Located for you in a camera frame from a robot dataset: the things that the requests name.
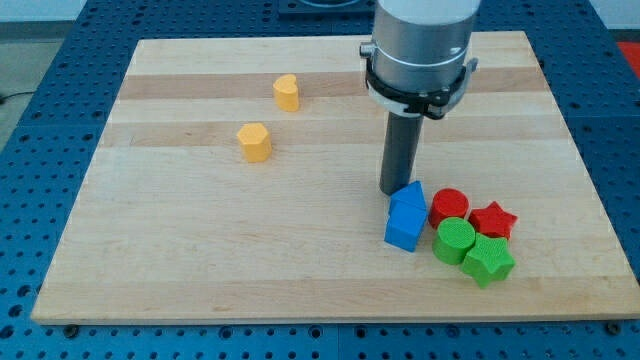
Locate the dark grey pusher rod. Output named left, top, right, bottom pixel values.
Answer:
left=379, top=113, right=423, bottom=195

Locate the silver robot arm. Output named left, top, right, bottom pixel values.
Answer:
left=359, top=0, right=481, bottom=195

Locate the yellow heart block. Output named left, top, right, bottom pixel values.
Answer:
left=272, top=74, right=300, bottom=112

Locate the blue triangle block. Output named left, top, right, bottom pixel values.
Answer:
left=388, top=181, right=427, bottom=216

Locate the red cylinder block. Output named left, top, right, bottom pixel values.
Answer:
left=428, top=188, right=470, bottom=229

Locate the blue cube block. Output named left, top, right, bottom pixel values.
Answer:
left=384, top=202, right=427, bottom=252

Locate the green cylinder block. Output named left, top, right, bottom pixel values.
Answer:
left=432, top=217, right=476, bottom=265

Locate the red star block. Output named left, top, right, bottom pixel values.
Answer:
left=468, top=201, right=518, bottom=240

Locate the yellow hexagon block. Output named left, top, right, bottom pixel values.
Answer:
left=236, top=123, right=272, bottom=163

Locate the green star block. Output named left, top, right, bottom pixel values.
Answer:
left=461, top=233, right=516, bottom=288

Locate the wooden board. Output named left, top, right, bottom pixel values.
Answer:
left=31, top=31, right=639, bottom=325

